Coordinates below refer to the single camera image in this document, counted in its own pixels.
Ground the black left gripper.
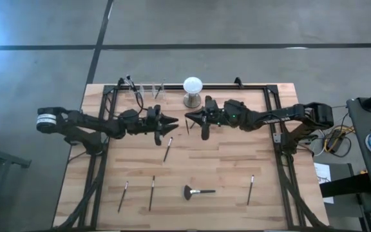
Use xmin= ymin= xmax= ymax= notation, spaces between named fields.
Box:
xmin=141 ymin=115 xmax=180 ymax=147

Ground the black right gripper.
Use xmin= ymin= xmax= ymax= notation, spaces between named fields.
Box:
xmin=184 ymin=108 xmax=227 ymax=142

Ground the large fluffy powder brush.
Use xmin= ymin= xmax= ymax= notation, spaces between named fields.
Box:
xmin=183 ymin=184 xmax=217 ymax=202

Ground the white mushroom lamp metal base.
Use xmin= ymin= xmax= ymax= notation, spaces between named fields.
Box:
xmin=182 ymin=76 xmax=204 ymax=110

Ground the clear acrylic organizer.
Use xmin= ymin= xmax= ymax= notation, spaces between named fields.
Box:
xmin=128 ymin=82 xmax=167 ymax=101

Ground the black power adapter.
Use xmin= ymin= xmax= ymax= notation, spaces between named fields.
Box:
xmin=329 ymin=128 xmax=344 ymax=146

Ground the black floor stand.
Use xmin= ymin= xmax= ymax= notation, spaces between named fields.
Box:
xmin=0 ymin=128 xmax=33 ymax=226

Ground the grey cart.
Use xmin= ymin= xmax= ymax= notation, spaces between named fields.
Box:
xmin=346 ymin=96 xmax=371 ymax=200

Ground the black flat bar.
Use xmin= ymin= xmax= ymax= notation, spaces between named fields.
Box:
xmin=319 ymin=173 xmax=371 ymax=198

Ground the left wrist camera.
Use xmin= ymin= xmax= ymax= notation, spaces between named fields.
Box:
xmin=146 ymin=104 xmax=162 ymax=119

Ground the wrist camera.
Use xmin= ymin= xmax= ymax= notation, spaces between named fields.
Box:
xmin=146 ymin=104 xmax=162 ymax=119
xmin=204 ymin=95 xmax=220 ymax=112

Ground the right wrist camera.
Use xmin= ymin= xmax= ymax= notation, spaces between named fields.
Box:
xmin=204 ymin=95 xmax=220 ymax=112

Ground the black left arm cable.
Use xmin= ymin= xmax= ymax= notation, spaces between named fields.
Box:
xmin=129 ymin=79 xmax=145 ymax=117

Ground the black metal table frame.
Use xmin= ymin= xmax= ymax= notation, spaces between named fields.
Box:
xmin=77 ymin=77 xmax=321 ymax=231

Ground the yellow cable bundle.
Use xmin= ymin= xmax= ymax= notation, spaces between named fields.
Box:
xmin=322 ymin=125 xmax=356 ymax=159

